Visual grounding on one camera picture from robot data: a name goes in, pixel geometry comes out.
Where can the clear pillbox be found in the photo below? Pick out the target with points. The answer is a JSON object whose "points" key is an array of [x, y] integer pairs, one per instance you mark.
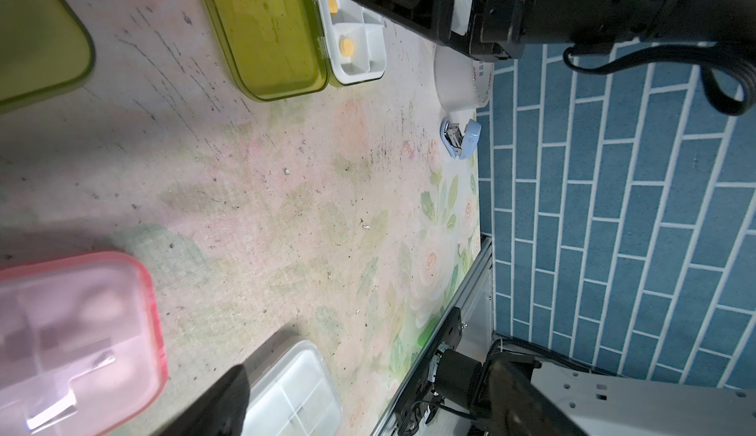
{"points": [[292, 393]]}

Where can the pink pillbox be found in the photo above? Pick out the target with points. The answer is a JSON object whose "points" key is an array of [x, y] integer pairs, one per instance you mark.
{"points": [[81, 345]]}

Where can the blue tape dispenser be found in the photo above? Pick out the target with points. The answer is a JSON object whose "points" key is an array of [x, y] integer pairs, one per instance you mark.
{"points": [[460, 145]]}

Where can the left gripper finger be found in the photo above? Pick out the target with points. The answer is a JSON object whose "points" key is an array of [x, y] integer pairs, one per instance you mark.
{"points": [[221, 410]]}

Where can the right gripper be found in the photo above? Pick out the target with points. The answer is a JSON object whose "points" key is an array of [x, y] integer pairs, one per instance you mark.
{"points": [[494, 30]]}

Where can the clear tape roll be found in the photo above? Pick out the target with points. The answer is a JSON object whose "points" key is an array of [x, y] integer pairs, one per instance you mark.
{"points": [[461, 82]]}

